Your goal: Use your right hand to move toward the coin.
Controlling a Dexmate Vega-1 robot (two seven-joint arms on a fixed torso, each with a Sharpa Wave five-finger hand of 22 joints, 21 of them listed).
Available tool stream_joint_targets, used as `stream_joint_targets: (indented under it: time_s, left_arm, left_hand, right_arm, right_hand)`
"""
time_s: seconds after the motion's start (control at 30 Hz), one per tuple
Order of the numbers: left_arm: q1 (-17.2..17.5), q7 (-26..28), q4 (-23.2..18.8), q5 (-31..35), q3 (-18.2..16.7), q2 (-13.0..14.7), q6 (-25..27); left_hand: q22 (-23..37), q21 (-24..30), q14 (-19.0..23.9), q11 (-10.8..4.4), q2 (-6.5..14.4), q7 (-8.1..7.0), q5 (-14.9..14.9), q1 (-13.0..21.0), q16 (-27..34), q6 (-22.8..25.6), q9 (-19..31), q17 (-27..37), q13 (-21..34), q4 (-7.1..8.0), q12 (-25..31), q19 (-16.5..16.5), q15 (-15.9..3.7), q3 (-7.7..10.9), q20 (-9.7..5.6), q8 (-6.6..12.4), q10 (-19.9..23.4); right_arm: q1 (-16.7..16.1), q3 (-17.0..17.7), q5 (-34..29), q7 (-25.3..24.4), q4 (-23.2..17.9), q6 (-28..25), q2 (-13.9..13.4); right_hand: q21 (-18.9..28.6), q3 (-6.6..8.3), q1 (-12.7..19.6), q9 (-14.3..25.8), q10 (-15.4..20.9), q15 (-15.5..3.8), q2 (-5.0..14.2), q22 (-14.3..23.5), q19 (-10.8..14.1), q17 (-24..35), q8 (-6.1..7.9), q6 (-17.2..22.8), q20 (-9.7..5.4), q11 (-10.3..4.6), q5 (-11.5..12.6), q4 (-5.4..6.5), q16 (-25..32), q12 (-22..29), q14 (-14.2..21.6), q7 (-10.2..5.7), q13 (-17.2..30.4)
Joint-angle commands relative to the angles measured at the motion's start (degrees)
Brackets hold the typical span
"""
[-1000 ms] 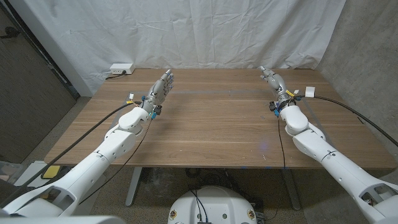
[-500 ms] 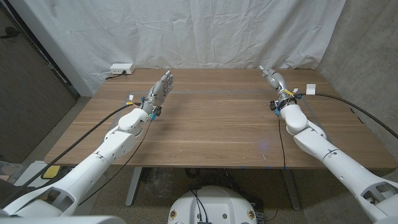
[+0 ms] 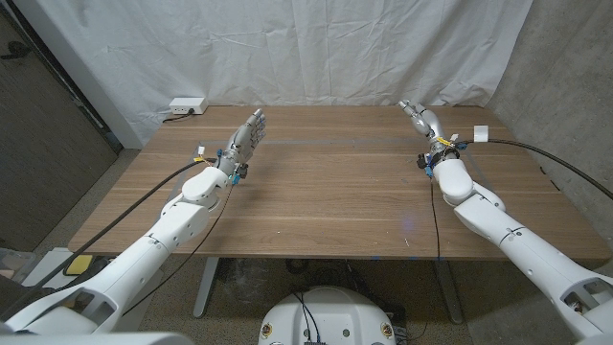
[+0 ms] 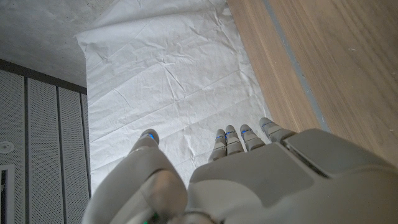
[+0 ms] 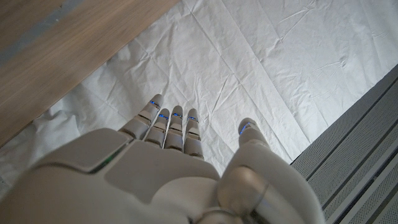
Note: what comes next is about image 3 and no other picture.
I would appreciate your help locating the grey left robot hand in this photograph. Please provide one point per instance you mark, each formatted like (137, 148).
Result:
(246, 141)

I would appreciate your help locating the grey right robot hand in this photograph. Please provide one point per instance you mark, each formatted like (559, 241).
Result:
(428, 125)

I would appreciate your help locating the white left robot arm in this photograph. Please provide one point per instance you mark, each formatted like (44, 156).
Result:
(143, 259)

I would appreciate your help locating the white robot shoulder housing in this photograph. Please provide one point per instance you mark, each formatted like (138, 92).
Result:
(96, 339)

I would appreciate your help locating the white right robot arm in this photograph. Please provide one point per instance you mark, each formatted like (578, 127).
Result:
(527, 249)

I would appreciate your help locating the white tape tag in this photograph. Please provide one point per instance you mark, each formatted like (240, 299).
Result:
(481, 133)

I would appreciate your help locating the white power strip box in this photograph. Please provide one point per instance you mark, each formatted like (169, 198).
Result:
(188, 105)

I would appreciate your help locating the white cloth backdrop sheet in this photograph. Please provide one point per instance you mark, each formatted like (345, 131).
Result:
(311, 48)

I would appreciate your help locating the grey metal table leg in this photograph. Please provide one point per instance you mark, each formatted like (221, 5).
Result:
(450, 292)
(206, 287)

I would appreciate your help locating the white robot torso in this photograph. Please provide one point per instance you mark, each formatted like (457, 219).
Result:
(330, 316)

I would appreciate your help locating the dark wooden door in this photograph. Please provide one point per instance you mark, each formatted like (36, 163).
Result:
(43, 158)

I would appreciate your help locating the yellow foot pedal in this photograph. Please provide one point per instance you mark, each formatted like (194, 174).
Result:
(79, 264)

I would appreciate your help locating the white flat floor panel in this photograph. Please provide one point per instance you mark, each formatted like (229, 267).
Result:
(45, 268)

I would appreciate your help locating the clear plastic bin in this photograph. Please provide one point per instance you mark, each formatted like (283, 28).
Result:
(14, 266)

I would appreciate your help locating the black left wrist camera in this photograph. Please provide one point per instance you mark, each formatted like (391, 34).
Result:
(242, 171)

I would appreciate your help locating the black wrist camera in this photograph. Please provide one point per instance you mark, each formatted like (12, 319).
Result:
(423, 161)
(242, 171)

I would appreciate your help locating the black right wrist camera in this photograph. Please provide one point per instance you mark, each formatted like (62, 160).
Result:
(423, 161)

